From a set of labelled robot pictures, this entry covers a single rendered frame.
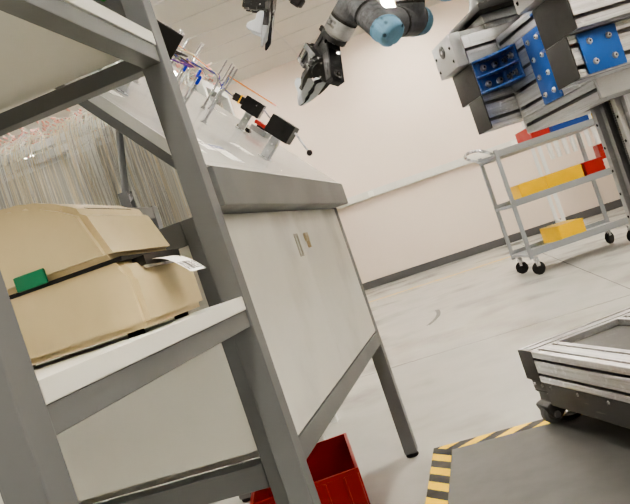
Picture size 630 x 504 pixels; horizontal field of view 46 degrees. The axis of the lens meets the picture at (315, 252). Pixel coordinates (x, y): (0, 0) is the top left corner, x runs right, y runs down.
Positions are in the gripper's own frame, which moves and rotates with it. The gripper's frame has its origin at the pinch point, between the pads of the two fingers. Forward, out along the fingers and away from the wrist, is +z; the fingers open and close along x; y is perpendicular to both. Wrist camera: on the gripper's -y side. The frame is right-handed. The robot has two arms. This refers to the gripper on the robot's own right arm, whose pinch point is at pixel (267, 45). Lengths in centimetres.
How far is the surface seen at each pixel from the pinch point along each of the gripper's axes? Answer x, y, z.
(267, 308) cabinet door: 78, -16, 53
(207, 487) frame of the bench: 96, -11, 78
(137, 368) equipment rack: 138, -9, 45
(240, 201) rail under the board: 84, -10, 34
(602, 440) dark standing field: 23, -99, 90
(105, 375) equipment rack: 144, -8, 44
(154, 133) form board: 90, 4, 24
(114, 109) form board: 88, 11, 21
